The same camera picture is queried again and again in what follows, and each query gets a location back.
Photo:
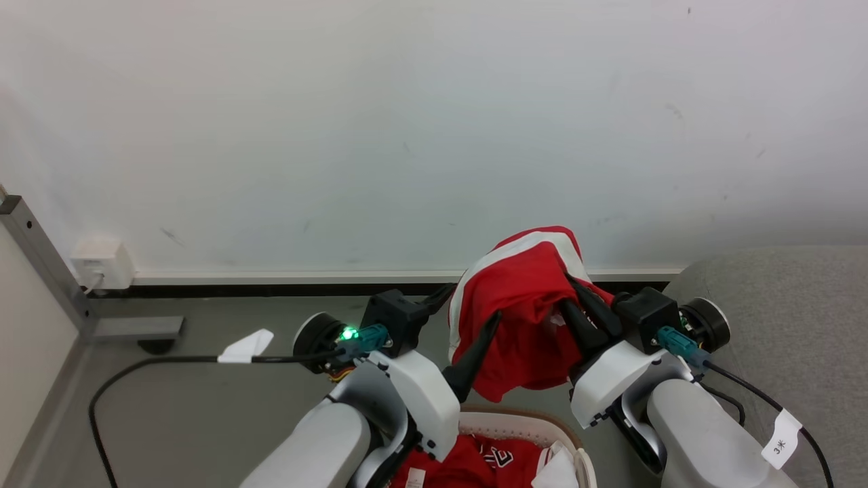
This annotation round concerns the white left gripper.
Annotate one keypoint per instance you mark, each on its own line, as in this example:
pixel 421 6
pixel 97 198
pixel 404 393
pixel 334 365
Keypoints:
pixel 424 393

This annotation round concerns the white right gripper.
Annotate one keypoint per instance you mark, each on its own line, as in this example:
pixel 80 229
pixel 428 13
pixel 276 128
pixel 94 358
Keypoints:
pixel 610 386

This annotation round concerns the red shirt with white stripes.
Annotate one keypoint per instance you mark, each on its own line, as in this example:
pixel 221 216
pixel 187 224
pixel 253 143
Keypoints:
pixel 522 305

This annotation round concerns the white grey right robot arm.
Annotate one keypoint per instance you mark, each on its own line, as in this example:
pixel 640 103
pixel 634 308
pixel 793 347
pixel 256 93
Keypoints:
pixel 705 434

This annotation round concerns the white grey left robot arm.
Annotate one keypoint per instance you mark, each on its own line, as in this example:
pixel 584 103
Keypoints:
pixel 325 440

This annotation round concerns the white laundry basket brown rim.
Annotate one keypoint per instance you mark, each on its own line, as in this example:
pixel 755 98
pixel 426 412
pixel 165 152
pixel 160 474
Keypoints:
pixel 529 423

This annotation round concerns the red printed garment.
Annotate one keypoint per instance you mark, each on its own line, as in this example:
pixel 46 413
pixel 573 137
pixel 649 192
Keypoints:
pixel 468 468

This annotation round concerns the white cloth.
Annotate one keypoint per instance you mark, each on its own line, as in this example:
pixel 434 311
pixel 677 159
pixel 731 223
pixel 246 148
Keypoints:
pixel 556 471

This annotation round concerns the grey fabric sofa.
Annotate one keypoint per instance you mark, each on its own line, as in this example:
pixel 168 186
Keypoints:
pixel 793 325

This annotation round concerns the black caster wheel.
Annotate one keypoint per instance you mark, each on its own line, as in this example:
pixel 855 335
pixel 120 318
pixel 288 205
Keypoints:
pixel 156 346

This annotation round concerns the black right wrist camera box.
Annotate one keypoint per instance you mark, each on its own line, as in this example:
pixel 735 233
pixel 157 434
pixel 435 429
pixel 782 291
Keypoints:
pixel 644 315

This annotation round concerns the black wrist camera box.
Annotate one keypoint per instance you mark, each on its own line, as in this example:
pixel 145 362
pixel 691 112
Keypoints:
pixel 644 315
pixel 397 318

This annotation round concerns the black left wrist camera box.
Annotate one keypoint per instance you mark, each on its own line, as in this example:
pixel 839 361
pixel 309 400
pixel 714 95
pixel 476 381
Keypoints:
pixel 397 318

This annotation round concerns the white wall socket box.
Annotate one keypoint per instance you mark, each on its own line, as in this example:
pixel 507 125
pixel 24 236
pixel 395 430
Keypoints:
pixel 103 261

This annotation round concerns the grey metal frame post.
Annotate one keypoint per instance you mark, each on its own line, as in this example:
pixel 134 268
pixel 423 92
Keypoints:
pixel 47 264

